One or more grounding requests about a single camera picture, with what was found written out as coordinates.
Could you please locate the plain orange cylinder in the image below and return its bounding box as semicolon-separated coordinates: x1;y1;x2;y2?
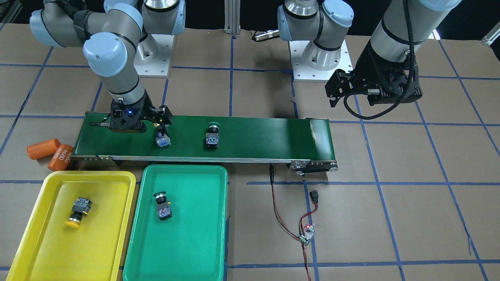
26;138;61;160

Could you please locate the small controller board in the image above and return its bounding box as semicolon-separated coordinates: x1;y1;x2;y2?
298;223;316;246

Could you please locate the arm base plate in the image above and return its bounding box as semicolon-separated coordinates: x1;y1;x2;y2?
134;34;175;78
289;41;354;82

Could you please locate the green conveyor belt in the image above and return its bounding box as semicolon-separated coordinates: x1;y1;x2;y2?
73;112;338;174

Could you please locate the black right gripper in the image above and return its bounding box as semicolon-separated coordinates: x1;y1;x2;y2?
108;91;173;135

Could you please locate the red black power cable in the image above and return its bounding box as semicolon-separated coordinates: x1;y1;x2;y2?
269;164;320;281

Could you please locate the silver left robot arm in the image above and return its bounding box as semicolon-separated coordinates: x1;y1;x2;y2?
277;0;459;107

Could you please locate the aluminium frame post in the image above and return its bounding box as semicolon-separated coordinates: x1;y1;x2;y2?
224;0;241;37

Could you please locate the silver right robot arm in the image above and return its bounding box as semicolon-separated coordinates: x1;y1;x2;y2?
30;0;186;133

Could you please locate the green push button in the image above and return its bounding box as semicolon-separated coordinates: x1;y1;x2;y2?
153;191;172;221
205;122;220;149

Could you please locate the orange cylinder with number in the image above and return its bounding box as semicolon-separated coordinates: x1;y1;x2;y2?
48;144;74;171

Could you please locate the yellow push button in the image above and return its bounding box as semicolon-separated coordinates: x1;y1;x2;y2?
65;197;93;228
155;133;171;148

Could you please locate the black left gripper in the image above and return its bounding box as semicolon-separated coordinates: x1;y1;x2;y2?
325;43;423;107

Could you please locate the green plastic tray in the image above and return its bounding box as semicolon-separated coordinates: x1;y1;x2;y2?
123;164;227;281

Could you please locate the yellow plastic tray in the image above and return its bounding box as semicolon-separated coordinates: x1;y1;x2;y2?
7;171;136;281

